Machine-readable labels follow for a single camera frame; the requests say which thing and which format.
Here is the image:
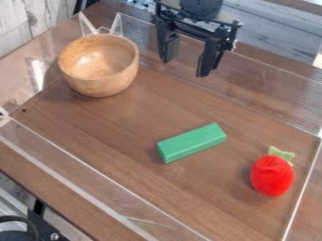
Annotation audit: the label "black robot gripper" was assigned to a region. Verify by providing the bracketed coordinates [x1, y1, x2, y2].
[154, 0, 244, 77]

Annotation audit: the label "wooden bowl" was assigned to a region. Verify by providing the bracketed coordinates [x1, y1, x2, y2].
[58, 34, 139, 97]

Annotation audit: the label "red plush strawberry toy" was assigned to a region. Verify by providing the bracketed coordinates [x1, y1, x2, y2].
[250, 146, 296, 197]

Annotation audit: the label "green rectangular block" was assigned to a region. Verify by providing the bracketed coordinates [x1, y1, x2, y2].
[157, 122, 226, 164]

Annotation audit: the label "clear acrylic tray walls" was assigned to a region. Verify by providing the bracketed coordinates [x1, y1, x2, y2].
[0, 18, 322, 241]

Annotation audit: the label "black clamp mount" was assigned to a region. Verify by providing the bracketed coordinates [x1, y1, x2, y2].
[0, 198, 71, 241]

